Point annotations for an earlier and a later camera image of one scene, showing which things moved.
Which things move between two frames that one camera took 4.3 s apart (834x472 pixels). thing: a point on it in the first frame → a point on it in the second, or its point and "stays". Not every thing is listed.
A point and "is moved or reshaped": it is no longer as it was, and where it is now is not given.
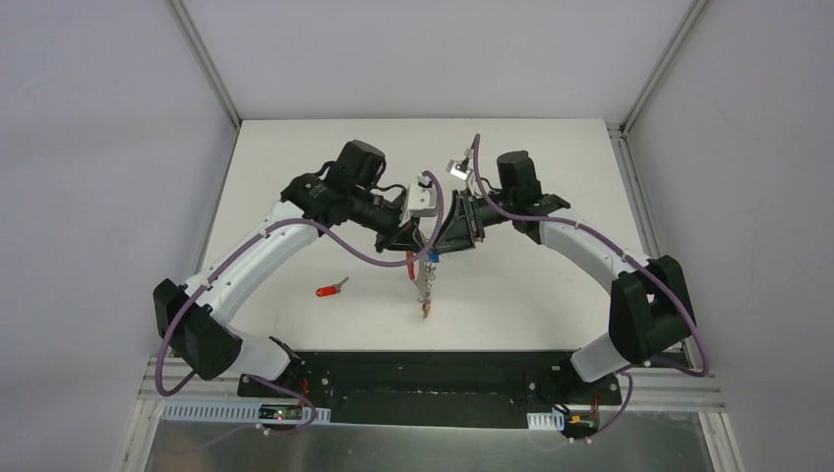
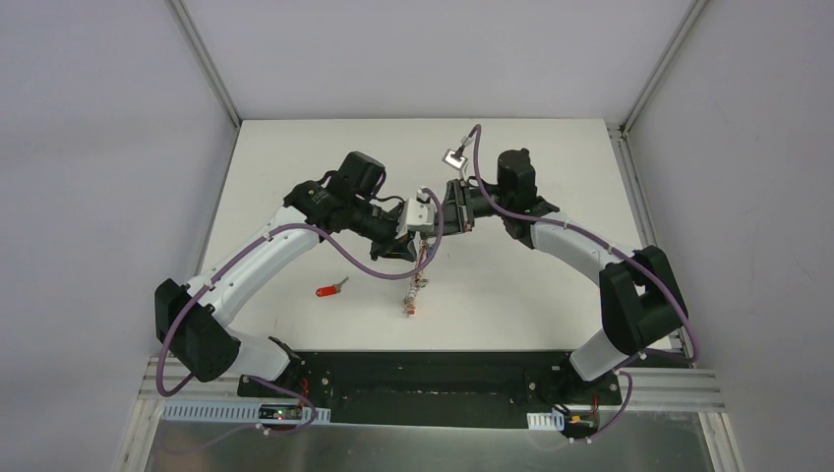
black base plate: x=434 y=387 stays
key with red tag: x=330 y=290 stays
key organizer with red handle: x=422 y=273 is moved or reshaped
